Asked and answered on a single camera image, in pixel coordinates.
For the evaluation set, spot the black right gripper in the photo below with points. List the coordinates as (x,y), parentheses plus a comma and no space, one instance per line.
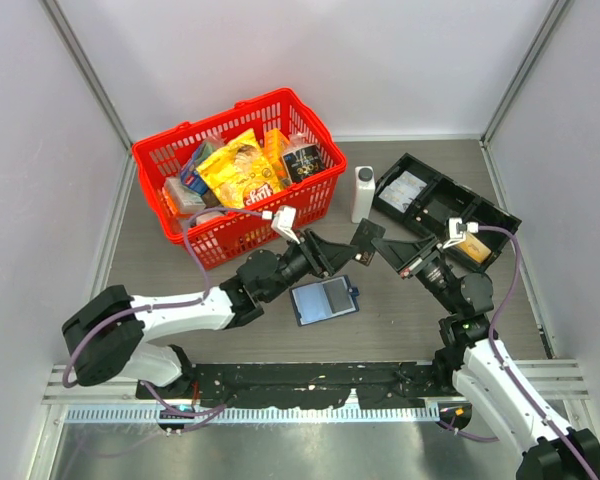
(402,254)

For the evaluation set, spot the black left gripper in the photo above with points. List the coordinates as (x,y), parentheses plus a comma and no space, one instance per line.
(322,257)

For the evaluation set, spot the blue leather card holder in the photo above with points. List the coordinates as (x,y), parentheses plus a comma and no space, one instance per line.
(324,300)

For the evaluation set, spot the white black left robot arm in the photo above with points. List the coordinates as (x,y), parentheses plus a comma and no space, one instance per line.
(113,335)

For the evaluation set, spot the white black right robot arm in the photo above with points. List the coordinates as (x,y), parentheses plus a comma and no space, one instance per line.
(475,363)

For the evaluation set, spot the white cards in tray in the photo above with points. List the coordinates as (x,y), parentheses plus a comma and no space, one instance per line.
(402,191)

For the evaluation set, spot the gold card in tray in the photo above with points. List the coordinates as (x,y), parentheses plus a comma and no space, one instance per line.
(475,249)

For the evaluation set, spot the black compartment tray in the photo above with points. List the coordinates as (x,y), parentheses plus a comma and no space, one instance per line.
(442,199)

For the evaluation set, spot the white bottle grey cap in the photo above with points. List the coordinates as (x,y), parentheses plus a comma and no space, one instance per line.
(363,193)

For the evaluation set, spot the black wrapped roll package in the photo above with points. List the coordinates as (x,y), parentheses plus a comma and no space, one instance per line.
(302,159)

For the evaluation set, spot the red plastic shopping basket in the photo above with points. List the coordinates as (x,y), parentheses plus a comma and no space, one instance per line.
(217,241)

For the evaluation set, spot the yellow Lays chips bag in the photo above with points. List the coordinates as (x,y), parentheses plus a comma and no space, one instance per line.
(239,174)

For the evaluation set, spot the orange snack box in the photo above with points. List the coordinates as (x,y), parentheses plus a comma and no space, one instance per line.
(275,143)

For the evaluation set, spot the white sponge pack lower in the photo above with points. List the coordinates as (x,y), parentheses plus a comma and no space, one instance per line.
(199,218)

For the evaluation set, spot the white sponge pack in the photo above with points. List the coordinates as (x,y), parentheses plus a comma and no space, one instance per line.
(180,200)
(199,218)

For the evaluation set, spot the white sponge pack upper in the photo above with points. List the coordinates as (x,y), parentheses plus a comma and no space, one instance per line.
(180,200)

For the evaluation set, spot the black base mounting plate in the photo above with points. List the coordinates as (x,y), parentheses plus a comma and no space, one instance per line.
(306,386)

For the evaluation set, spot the blue Vileda sponge pack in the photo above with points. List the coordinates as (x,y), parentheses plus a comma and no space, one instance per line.
(189,176)

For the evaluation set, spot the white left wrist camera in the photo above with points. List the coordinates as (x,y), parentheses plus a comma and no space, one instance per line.
(283,222)

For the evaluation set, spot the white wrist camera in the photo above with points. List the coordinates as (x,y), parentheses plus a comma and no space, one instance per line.
(458,231)
(283,222)

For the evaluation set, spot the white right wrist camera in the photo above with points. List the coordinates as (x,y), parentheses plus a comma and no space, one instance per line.
(458,231)

